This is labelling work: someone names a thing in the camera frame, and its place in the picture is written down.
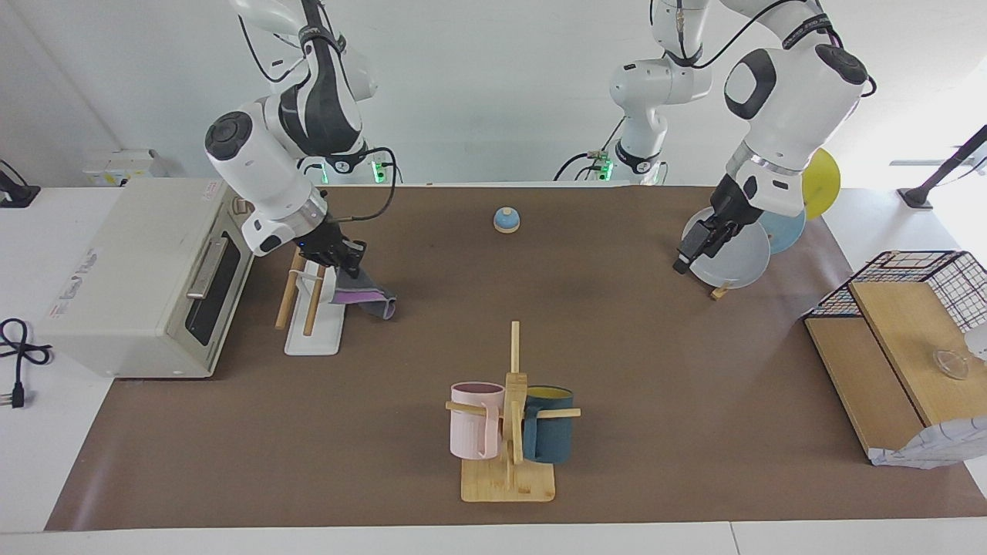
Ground black base cable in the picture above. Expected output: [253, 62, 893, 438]
[554, 116, 625, 183]

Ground pink mug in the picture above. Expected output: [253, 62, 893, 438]
[450, 382, 506, 461]

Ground black power cord with plug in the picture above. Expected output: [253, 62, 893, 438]
[0, 318, 53, 409]

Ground clear glass bowl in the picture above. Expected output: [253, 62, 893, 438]
[931, 348, 969, 381]

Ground light blue plate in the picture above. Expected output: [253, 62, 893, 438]
[760, 208, 807, 255]

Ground white towel rack wooden bars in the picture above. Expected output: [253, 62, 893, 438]
[275, 222, 355, 357]

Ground yellow plate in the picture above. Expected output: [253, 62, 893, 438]
[802, 148, 841, 220]

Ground purple and grey towel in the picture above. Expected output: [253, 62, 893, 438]
[328, 266, 398, 321]

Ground black wire basket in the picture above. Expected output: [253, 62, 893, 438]
[802, 251, 987, 334]

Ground white marbled sheet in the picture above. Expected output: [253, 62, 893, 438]
[870, 416, 987, 469]

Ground black desk clamp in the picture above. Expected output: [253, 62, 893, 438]
[0, 160, 41, 209]

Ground brown table mat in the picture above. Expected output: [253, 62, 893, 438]
[44, 185, 987, 533]

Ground dark teal mug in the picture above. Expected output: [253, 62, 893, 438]
[523, 386, 574, 465]

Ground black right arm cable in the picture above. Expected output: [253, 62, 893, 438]
[235, 0, 398, 224]

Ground white box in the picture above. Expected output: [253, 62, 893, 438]
[81, 150, 167, 187]

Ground beige toaster oven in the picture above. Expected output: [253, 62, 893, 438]
[35, 179, 263, 380]

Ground grey plate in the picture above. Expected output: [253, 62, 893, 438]
[682, 206, 772, 290]

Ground wooden mug tree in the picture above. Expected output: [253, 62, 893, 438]
[445, 321, 581, 503]

